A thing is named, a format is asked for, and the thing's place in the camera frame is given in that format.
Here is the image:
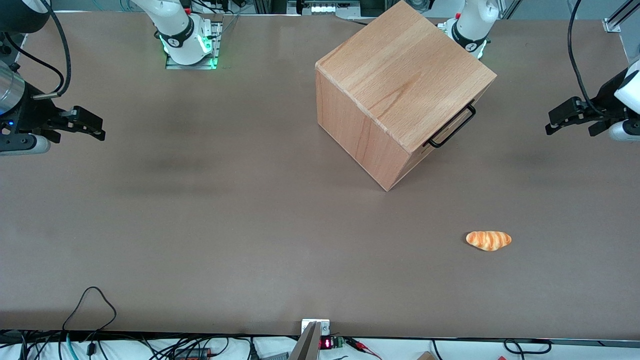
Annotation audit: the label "wooden drawer with black handle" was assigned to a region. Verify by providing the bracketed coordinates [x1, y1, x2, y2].
[406, 75, 498, 163]

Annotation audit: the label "black coiled cable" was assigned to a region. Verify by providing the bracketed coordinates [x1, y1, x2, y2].
[502, 338, 553, 356]

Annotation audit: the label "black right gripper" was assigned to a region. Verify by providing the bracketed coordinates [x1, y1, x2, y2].
[19, 84, 107, 145]

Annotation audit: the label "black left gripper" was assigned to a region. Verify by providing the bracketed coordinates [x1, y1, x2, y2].
[544, 69, 631, 137]

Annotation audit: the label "orange and black device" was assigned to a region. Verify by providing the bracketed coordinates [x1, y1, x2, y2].
[171, 347, 213, 360]

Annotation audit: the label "black looped cable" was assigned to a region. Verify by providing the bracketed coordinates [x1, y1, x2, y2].
[61, 286, 118, 351]

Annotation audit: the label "lit background equipment box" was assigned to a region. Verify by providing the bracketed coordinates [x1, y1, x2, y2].
[287, 0, 362, 17]

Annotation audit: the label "wooden drawer cabinet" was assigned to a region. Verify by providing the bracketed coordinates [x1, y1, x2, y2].
[315, 0, 498, 193]

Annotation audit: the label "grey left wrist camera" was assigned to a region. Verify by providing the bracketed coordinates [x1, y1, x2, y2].
[607, 119, 640, 143]

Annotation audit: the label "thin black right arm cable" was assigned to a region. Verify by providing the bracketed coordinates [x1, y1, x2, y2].
[2, 32, 67, 86]

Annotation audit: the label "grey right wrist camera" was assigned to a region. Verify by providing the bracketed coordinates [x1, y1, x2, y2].
[0, 116, 52, 157]

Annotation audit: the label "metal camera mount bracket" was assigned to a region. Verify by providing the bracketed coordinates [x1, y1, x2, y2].
[287, 318, 331, 360]

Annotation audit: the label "red and black clip leads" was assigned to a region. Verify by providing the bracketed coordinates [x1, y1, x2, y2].
[344, 337, 383, 360]

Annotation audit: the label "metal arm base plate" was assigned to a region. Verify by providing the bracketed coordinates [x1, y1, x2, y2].
[164, 16, 224, 71]

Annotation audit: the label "orange toy bread roll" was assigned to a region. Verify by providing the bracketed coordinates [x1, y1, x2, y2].
[465, 230, 513, 252]

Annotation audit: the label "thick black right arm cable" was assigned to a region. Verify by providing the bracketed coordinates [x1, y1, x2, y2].
[40, 0, 72, 100]

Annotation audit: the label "aluminium frame profile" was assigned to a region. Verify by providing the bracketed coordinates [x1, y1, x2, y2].
[602, 0, 640, 34]

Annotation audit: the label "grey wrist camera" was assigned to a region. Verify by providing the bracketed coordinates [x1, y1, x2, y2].
[607, 119, 640, 143]
[0, 116, 52, 157]

